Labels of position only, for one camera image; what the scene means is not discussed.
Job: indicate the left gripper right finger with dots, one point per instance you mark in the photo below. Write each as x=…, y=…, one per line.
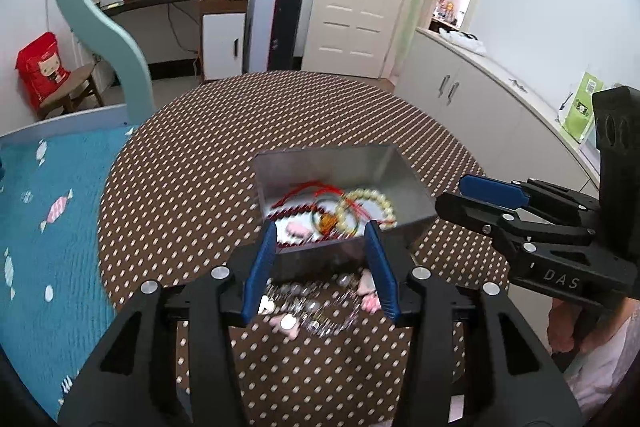
x=473, y=359

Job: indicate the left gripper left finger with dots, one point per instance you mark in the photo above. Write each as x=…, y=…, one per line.
x=167, y=360

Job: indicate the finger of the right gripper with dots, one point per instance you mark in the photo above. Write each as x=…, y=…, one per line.
x=515, y=194
x=490, y=219

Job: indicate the pink sleeve forearm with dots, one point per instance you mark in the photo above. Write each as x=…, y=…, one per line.
x=607, y=354

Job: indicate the person's right hand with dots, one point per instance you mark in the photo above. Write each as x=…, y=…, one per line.
x=563, y=317

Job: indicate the green card box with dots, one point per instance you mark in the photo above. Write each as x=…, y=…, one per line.
x=577, y=114

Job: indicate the long white sideboard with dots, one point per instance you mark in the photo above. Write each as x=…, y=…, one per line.
x=509, y=130

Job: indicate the teal patterned bedsheet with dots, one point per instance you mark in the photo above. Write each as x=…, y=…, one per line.
x=53, y=305

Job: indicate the grey metal box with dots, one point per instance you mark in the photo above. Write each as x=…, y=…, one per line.
x=322, y=198

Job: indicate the brown polka dot tablecloth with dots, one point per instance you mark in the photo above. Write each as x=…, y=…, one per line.
x=182, y=194

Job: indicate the white plastic bag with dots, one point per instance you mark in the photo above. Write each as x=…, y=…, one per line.
x=463, y=41

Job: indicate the wooden stool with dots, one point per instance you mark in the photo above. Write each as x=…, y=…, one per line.
x=74, y=90

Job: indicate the white and black suitcase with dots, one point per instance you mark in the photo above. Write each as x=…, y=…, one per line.
x=271, y=34

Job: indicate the red cartoon bag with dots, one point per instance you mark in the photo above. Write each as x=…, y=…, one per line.
x=40, y=68

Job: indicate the small white door cabinet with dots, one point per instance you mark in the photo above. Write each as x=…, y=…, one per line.
x=222, y=25

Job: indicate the teal bed frame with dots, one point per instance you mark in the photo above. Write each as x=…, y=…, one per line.
x=113, y=43

